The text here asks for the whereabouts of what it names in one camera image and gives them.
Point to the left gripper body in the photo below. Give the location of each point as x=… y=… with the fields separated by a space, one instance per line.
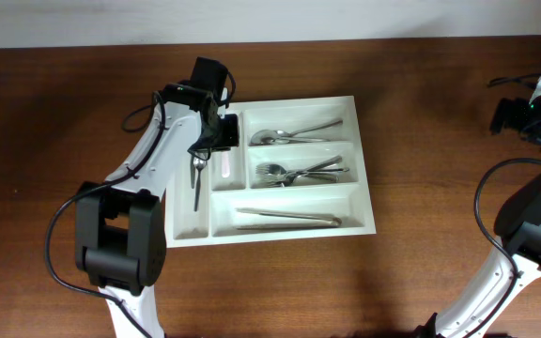
x=222 y=134

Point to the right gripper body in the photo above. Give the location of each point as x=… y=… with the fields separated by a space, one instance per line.
x=538 y=120

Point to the pink plastic knife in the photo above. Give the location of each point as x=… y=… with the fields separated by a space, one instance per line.
x=225 y=164

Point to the small steel spoon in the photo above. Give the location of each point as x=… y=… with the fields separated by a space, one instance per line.
x=192 y=172
x=199 y=165

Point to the steel fork dark handle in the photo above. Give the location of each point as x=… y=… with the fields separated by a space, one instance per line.
x=274 y=174

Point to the steel tongs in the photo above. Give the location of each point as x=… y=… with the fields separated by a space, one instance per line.
x=306 y=220

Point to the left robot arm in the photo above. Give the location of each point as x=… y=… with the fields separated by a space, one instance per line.
x=119 y=230

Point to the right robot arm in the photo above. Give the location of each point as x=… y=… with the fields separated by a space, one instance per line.
x=515 y=258

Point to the white plastic cutlery tray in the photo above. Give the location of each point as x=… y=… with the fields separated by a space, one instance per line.
x=216 y=219

